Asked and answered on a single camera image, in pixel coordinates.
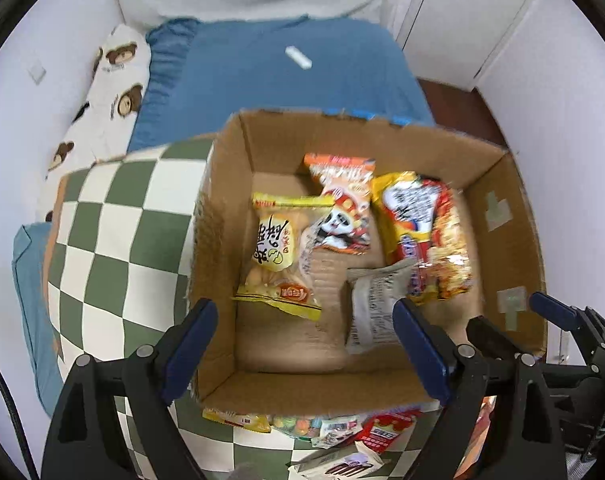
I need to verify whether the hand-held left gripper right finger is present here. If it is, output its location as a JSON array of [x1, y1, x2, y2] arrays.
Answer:
[[392, 298, 567, 480]]

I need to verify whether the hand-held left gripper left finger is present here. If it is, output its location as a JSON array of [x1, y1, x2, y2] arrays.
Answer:
[[41, 298, 218, 480]]

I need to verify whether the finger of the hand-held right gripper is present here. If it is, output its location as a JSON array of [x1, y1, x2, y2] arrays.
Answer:
[[466, 315, 533, 359], [529, 292, 605, 366]]

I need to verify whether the silver white snack packet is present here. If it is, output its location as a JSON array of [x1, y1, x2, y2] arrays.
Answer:
[[345, 258, 417, 356]]

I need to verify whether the yellow panda snack packet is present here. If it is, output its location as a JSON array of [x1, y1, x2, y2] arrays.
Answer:
[[202, 406, 272, 433]]

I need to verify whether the red snack packet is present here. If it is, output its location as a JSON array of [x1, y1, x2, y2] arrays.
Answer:
[[355, 410, 423, 456]]

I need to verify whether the cardboard box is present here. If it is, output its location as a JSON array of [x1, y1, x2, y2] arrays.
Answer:
[[185, 108, 548, 413]]

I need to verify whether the small white snack packet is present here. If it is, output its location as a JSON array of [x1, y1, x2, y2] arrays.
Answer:
[[311, 416, 363, 448]]

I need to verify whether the colourful candy packet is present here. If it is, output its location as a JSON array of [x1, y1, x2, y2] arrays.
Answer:
[[271, 414, 328, 440]]

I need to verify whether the white chocolate stick box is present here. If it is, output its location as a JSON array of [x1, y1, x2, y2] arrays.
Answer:
[[288, 440, 385, 480]]

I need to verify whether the yellow noodle packet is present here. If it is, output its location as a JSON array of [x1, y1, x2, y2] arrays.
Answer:
[[371, 171, 435, 306]]

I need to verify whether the yellow cracker packet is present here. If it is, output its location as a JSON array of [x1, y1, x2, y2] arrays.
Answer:
[[232, 192, 335, 322]]

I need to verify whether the green white checkered blanket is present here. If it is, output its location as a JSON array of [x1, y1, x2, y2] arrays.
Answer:
[[42, 135, 483, 480]]

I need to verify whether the blue pillow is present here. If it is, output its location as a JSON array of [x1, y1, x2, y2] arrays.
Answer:
[[12, 222, 63, 418]]

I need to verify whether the orange panda snack packet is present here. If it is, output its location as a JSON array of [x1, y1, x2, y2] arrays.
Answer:
[[298, 152, 376, 306]]

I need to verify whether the bear print pillow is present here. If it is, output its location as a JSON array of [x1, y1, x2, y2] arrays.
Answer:
[[35, 24, 152, 223]]

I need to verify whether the blue bed sheet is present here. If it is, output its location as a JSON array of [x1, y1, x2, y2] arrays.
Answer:
[[127, 15, 435, 153]]

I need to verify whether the white door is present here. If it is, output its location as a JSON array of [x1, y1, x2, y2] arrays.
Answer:
[[395, 0, 543, 92]]

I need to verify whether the white remote control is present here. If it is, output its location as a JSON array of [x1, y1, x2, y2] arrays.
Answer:
[[285, 46, 313, 70]]

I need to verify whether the black cable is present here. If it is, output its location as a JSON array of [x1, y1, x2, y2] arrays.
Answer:
[[0, 340, 40, 480]]

